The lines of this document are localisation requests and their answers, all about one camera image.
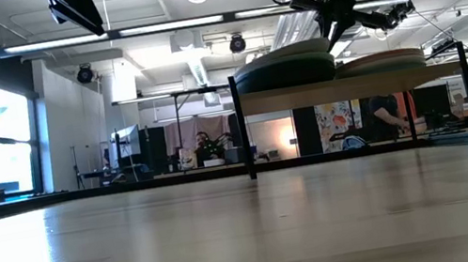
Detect black pillar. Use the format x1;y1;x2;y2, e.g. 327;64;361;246
290;105;324;158

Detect black ceiling spotlight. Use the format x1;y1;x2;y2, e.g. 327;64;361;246
226;31;249;55
73;62;96;86

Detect small grey box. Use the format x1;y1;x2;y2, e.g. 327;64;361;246
222;145;246;167

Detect black frame stand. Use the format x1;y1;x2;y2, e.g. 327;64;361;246
111;81;244;184

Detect peach plate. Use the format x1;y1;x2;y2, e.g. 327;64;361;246
332;51;427;73

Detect monitor with white screen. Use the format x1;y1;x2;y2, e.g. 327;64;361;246
108;123;144;162

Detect pale grey plate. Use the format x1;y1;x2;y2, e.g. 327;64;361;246
230;35;334;80

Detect small white box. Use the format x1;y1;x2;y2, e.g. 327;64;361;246
203;156;226;169

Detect black ceiling camera device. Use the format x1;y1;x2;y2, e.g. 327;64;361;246
377;0;418;34

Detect orange panel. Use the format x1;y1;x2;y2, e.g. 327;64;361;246
393;89;420;123

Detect black computer monitor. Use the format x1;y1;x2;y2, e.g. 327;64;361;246
412;83;454;120

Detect beige plate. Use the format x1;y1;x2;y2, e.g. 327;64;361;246
332;54;428;82
333;47;426;69

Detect wooden shelf black legs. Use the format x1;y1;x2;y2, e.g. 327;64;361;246
227;36;468;185

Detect colourful floral poster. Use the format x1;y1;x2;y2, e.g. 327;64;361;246
314;98;369;154

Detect person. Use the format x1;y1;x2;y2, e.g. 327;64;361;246
189;127;224;168
364;91;413;142

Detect long ceiling light bar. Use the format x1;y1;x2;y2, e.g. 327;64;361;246
0;0;394;67

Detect beige curtain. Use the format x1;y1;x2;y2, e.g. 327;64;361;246
162;110;242;162

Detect dark teal plate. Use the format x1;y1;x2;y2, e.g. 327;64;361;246
233;59;337;88

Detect black cabinet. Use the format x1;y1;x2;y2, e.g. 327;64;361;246
138;125;172;178

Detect mint green plate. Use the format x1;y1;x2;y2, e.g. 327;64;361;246
230;47;336;85

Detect blue white helmet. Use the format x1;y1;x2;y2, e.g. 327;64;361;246
337;131;370;153

